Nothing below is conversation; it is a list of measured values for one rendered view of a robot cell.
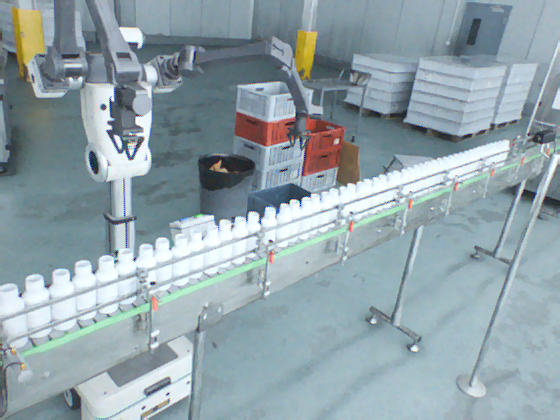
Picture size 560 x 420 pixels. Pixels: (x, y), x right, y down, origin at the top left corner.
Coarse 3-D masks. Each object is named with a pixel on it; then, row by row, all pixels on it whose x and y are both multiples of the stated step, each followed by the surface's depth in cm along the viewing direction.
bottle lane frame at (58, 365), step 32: (544, 160) 370; (448, 192) 266; (480, 192) 301; (384, 224) 228; (416, 224) 253; (288, 256) 182; (320, 256) 198; (352, 256) 217; (192, 288) 152; (224, 288) 163; (256, 288) 175; (128, 320) 138; (160, 320) 147; (192, 320) 157; (32, 352) 121; (64, 352) 127; (96, 352) 134; (128, 352) 143; (32, 384) 124; (64, 384) 131; (0, 416) 121
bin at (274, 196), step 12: (252, 192) 240; (264, 192) 247; (276, 192) 254; (288, 192) 261; (300, 192) 255; (252, 204) 238; (264, 204) 231; (276, 204) 257; (288, 204) 264; (300, 204) 257
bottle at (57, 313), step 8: (56, 272) 124; (64, 272) 125; (56, 280) 122; (64, 280) 123; (56, 288) 123; (64, 288) 123; (72, 288) 125; (56, 296) 123; (56, 304) 124; (64, 304) 124; (72, 304) 126; (56, 312) 125; (64, 312) 125; (72, 312) 127; (56, 320) 126; (72, 320) 128; (56, 328) 127; (64, 328) 127
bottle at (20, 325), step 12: (0, 288) 115; (12, 288) 117; (0, 300) 115; (12, 300) 115; (24, 300) 119; (0, 312) 115; (12, 312) 115; (0, 324) 116; (12, 324) 116; (24, 324) 119; (12, 336) 118
